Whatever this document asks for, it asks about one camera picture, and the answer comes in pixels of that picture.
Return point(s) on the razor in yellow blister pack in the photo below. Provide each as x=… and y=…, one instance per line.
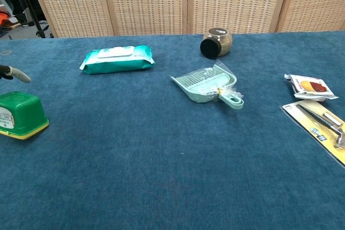
x=320, y=122

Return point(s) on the white snack packet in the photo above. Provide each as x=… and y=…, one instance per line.
x=310, y=87

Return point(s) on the yellow plastic box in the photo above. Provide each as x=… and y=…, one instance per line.
x=24, y=111

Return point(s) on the glass jar with black lid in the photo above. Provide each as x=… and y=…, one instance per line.
x=213, y=45

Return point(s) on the blue carpet table mat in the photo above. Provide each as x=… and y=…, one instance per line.
x=161, y=160

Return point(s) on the black tripod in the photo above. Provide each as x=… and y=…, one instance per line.
x=37, y=25

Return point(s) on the teal wet wipes pack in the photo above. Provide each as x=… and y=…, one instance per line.
x=118, y=61

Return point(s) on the mint green dustpan in bag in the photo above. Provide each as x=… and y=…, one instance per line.
x=207, y=87

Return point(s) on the thin rubber band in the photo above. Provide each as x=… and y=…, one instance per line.
x=2, y=51

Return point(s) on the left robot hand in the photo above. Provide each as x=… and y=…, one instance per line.
x=17, y=73

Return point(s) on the wicker folding screen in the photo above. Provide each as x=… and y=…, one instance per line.
x=145, y=1

